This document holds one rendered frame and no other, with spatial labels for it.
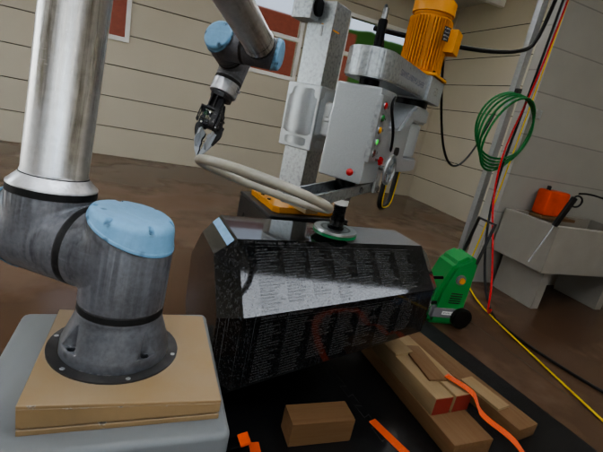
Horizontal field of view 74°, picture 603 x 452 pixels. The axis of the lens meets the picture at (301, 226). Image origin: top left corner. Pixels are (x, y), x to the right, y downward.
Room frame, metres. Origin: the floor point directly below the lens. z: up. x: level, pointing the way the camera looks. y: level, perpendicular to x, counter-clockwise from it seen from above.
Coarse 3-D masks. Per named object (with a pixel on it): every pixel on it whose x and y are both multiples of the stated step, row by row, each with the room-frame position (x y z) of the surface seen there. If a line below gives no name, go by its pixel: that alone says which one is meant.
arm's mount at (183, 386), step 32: (64, 320) 0.71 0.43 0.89; (192, 320) 0.83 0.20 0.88; (192, 352) 0.70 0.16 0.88; (32, 384) 0.52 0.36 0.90; (64, 384) 0.53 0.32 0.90; (96, 384) 0.55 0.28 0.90; (128, 384) 0.57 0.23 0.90; (160, 384) 0.59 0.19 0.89; (192, 384) 0.61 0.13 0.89; (32, 416) 0.47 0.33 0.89; (64, 416) 0.49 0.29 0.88; (96, 416) 0.51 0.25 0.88; (128, 416) 0.53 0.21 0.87; (160, 416) 0.54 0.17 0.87; (192, 416) 0.56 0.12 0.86
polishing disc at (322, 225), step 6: (318, 222) 1.94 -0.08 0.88; (324, 222) 1.97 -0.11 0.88; (318, 228) 1.85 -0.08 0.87; (324, 228) 1.87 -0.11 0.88; (348, 228) 1.96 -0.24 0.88; (330, 234) 1.81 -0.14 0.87; (336, 234) 1.81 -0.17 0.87; (342, 234) 1.82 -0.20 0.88; (348, 234) 1.85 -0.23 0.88; (354, 234) 1.87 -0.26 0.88
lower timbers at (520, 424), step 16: (416, 336) 2.48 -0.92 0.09; (368, 352) 2.20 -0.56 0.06; (432, 352) 2.30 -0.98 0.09; (384, 368) 2.04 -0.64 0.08; (448, 368) 2.16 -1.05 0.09; (464, 368) 2.20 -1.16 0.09; (400, 384) 1.90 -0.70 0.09; (416, 400) 1.78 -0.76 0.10; (480, 400) 1.93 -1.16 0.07; (416, 416) 1.74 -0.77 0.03; (432, 416) 1.68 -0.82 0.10; (448, 416) 1.70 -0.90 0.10; (464, 416) 1.73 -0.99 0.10; (496, 416) 1.84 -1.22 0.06; (512, 416) 1.83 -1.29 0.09; (528, 416) 1.85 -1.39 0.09; (432, 432) 1.64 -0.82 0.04; (448, 432) 1.59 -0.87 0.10; (464, 432) 1.61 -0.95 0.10; (480, 432) 1.63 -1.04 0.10; (512, 432) 1.75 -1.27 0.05; (528, 432) 1.78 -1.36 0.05; (448, 448) 1.54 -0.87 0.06; (464, 448) 1.54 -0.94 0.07; (480, 448) 1.58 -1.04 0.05
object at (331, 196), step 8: (312, 184) 1.74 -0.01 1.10; (320, 184) 1.80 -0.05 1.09; (328, 184) 1.87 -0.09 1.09; (360, 184) 2.08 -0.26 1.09; (368, 184) 2.01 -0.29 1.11; (312, 192) 1.74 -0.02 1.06; (320, 192) 1.81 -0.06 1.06; (328, 192) 1.64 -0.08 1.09; (336, 192) 1.70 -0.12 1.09; (344, 192) 1.77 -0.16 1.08; (352, 192) 1.85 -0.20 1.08; (360, 192) 1.92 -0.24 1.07; (328, 200) 1.65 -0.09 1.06; (336, 200) 1.72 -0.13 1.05; (304, 208) 1.49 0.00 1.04
